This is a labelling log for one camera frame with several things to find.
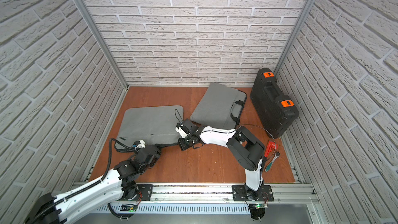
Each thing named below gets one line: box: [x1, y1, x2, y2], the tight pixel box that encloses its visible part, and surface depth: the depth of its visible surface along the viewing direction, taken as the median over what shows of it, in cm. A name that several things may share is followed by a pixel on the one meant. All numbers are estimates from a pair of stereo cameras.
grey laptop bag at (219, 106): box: [190, 82, 248, 130], surface depth 105 cm
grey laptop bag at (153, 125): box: [116, 105, 184, 148], surface depth 95 cm
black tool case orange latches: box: [249, 67, 300, 139], surface depth 86 cm
